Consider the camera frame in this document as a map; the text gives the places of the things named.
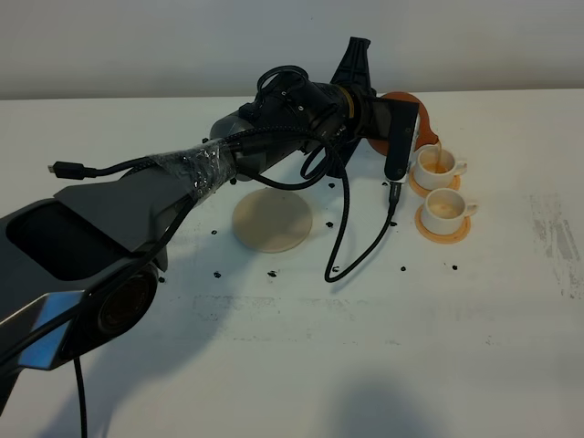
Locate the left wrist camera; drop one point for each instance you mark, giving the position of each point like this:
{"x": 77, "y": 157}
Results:
{"x": 395, "y": 124}

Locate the far orange cup coaster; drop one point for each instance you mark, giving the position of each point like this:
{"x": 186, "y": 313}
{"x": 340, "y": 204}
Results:
{"x": 451, "y": 187}

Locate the near orange cup coaster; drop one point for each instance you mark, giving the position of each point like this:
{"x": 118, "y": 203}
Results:
{"x": 450, "y": 239}

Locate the beige round teapot coaster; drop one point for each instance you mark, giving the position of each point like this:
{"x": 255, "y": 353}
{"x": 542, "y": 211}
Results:
{"x": 272, "y": 221}

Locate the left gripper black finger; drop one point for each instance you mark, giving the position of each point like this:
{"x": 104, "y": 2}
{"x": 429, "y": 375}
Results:
{"x": 345, "y": 147}
{"x": 353, "y": 70}

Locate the brown clay teapot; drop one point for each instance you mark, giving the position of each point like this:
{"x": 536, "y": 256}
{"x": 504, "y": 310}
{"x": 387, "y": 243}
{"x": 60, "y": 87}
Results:
{"x": 425, "y": 135}

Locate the far white teacup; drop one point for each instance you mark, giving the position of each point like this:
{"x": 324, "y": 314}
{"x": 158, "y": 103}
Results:
{"x": 436, "y": 167}

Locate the white teacup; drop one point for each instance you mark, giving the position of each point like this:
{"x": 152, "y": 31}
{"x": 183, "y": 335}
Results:
{"x": 436, "y": 167}
{"x": 444, "y": 211}

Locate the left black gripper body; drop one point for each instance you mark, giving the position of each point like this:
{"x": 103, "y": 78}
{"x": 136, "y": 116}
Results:
{"x": 368, "y": 115}

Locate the orange cup coaster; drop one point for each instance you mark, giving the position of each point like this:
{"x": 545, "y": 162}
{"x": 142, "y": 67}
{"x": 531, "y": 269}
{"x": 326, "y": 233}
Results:
{"x": 451, "y": 187}
{"x": 450, "y": 239}

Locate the near white teacup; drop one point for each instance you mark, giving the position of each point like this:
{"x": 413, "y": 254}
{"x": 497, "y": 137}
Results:
{"x": 444, "y": 211}

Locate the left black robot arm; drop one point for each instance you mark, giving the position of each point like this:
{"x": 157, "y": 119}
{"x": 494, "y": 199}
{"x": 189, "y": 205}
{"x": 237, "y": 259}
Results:
{"x": 81, "y": 268}

